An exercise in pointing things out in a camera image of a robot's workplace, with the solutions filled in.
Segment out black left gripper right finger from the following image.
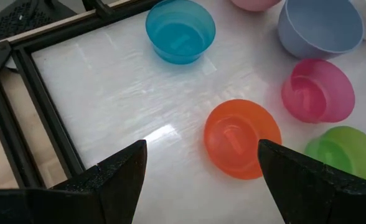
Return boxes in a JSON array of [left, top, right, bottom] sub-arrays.
[[257, 139, 366, 224]]

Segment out blue-grey opaque bowl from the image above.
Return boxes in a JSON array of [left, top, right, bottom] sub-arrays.
[[277, 0, 365, 60]]

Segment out green translucent plastic bowl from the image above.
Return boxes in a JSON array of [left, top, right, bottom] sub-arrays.
[[304, 125, 366, 185]]

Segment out magenta translucent plastic bowl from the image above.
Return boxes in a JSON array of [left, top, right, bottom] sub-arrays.
[[280, 58, 356, 124]]

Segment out pink opaque bowl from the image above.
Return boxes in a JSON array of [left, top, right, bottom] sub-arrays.
[[230, 0, 283, 12]]

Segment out orange translucent plastic bowl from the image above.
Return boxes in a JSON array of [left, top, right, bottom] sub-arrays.
[[203, 98, 283, 180]]

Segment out black metal table frame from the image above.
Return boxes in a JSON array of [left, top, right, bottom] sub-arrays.
[[0, 0, 162, 190]]

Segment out teal translucent plastic bowl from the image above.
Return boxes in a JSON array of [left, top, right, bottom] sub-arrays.
[[144, 0, 217, 65]]

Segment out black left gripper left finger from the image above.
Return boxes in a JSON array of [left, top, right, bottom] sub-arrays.
[[0, 139, 148, 224]]

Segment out black perforated computer case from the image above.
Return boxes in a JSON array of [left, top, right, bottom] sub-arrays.
[[0, 0, 78, 46]]

